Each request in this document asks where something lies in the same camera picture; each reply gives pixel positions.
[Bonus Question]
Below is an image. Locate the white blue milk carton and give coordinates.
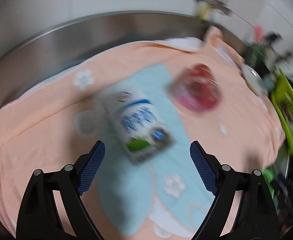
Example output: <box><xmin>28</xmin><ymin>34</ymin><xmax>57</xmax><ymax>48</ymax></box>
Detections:
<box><xmin>100</xmin><ymin>84</ymin><xmax>175</xmax><ymax>165</ymax></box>

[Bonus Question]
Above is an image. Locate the green plastic trash basket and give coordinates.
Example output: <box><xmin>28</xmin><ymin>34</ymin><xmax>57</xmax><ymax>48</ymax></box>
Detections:
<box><xmin>262</xmin><ymin>168</ymin><xmax>276</xmax><ymax>186</ymax></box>

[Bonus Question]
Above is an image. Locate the pink bath towel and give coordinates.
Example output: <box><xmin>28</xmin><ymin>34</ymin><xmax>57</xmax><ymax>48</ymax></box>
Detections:
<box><xmin>0</xmin><ymin>27</ymin><xmax>284</xmax><ymax>239</ymax></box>

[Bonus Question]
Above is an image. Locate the white shallow dish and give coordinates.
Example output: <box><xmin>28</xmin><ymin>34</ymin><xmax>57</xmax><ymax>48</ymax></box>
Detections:
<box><xmin>242</xmin><ymin>64</ymin><xmax>268</xmax><ymax>96</ymax></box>

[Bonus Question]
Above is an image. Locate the green dish rack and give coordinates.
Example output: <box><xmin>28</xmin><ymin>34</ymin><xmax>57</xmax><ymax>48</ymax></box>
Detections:
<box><xmin>270</xmin><ymin>72</ymin><xmax>293</xmax><ymax>156</ymax></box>

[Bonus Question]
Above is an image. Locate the pink dish brush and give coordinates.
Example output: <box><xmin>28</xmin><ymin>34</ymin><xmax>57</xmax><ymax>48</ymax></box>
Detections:
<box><xmin>253</xmin><ymin>25</ymin><xmax>264</xmax><ymax>43</ymax></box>

